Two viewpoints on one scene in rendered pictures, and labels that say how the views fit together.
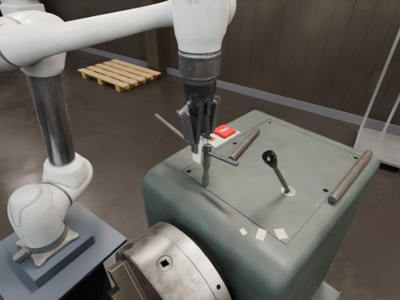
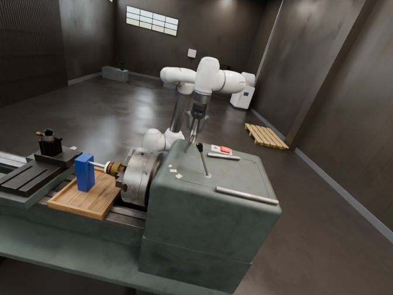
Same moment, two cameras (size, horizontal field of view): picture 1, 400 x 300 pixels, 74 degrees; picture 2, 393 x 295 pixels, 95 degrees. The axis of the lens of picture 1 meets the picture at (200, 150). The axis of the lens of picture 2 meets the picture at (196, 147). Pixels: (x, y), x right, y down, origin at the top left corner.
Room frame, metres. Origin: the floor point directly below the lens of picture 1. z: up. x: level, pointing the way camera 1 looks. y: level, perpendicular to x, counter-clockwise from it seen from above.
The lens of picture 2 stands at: (-0.07, -0.68, 1.77)
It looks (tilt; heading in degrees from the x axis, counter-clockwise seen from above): 27 degrees down; 44
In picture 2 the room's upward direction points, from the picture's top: 14 degrees clockwise
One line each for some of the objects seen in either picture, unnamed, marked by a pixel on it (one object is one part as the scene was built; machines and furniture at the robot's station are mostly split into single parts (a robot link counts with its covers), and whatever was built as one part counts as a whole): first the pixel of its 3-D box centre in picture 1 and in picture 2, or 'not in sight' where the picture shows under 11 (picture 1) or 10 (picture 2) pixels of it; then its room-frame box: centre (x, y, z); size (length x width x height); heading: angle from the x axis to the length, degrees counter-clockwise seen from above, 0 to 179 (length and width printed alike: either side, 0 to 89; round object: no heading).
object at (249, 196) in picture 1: (256, 208); (209, 192); (0.63, -0.19, 1.06); 0.59 x 0.48 x 0.39; 134
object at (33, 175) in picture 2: not in sight; (45, 167); (-0.08, 0.53, 0.95); 0.43 x 0.18 x 0.04; 44
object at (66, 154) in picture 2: not in sight; (57, 157); (-0.02, 0.55, 1.00); 0.20 x 0.10 x 0.05; 134
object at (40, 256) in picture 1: (41, 239); not in sight; (0.67, 0.64, 0.83); 0.22 x 0.18 x 0.06; 144
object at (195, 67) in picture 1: (199, 63); (202, 96); (0.58, 0.00, 1.57); 0.09 x 0.09 x 0.06
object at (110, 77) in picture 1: (119, 74); (264, 136); (4.82, 1.49, 0.06); 1.37 x 0.91 x 0.12; 54
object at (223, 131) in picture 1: (224, 132); (225, 150); (0.81, -0.09, 1.26); 0.06 x 0.06 x 0.02; 44
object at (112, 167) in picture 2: not in sight; (117, 169); (0.23, 0.19, 1.08); 0.09 x 0.09 x 0.09; 44
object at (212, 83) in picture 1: (199, 94); (198, 110); (0.58, 0.00, 1.50); 0.08 x 0.07 x 0.09; 134
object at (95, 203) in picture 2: not in sight; (95, 189); (0.13, 0.29, 0.89); 0.36 x 0.30 x 0.04; 44
